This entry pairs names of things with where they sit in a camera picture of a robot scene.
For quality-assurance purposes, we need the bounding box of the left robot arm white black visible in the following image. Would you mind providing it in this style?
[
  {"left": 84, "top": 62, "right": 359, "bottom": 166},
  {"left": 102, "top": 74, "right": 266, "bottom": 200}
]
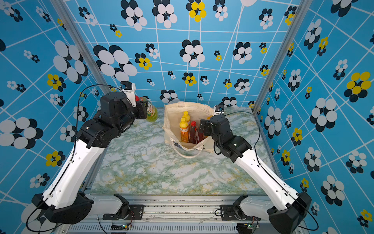
[{"left": 32, "top": 92, "right": 149, "bottom": 224}]

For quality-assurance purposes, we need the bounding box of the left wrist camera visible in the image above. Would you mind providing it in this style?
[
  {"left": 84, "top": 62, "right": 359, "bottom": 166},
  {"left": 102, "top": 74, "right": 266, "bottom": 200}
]
[{"left": 120, "top": 81, "right": 136, "bottom": 107}]

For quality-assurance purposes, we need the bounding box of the orange bottle yellow cap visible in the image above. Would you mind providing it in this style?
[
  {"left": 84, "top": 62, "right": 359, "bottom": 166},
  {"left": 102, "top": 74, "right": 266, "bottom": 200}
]
[
  {"left": 179, "top": 118, "right": 189, "bottom": 143},
  {"left": 183, "top": 111, "right": 191, "bottom": 126}
]

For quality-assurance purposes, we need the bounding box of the aluminium frame rail front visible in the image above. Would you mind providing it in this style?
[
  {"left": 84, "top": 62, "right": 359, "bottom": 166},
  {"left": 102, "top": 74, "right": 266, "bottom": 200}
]
[{"left": 54, "top": 194, "right": 310, "bottom": 234}]

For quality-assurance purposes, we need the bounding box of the cream canvas shopping bag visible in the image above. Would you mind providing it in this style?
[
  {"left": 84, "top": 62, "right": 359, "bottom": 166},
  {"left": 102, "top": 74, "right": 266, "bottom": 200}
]
[{"left": 163, "top": 101, "right": 215, "bottom": 159}]

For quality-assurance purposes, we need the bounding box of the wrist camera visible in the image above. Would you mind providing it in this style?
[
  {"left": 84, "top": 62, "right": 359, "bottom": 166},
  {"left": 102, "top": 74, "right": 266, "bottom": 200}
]
[
  {"left": 120, "top": 81, "right": 136, "bottom": 107},
  {"left": 214, "top": 104, "right": 225, "bottom": 115}
]

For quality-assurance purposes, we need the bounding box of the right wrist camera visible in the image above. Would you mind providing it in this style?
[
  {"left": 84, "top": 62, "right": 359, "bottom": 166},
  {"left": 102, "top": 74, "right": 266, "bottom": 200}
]
[{"left": 214, "top": 104, "right": 225, "bottom": 115}]

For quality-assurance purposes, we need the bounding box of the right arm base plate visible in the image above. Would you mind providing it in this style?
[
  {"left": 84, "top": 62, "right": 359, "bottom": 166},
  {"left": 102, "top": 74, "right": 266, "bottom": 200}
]
[{"left": 214, "top": 205, "right": 261, "bottom": 222}]

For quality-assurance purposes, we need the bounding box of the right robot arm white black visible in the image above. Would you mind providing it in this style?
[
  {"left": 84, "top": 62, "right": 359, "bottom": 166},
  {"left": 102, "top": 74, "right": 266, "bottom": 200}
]
[{"left": 198, "top": 115, "right": 312, "bottom": 234}]

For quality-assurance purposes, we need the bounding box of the green bottle red cap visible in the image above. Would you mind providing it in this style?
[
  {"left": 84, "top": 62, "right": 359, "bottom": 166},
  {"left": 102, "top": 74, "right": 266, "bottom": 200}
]
[{"left": 135, "top": 96, "right": 158, "bottom": 122}]

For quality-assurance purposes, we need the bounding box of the dark red bottle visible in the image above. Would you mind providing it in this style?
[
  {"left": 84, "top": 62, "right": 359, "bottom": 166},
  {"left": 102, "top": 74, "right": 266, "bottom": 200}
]
[
  {"left": 197, "top": 120, "right": 205, "bottom": 143},
  {"left": 189, "top": 121, "right": 197, "bottom": 144}
]

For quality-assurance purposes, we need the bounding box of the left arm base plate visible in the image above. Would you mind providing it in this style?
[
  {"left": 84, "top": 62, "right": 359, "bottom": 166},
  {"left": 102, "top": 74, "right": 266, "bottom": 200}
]
[{"left": 102, "top": 204, "right": 145, "bottom": 221}]

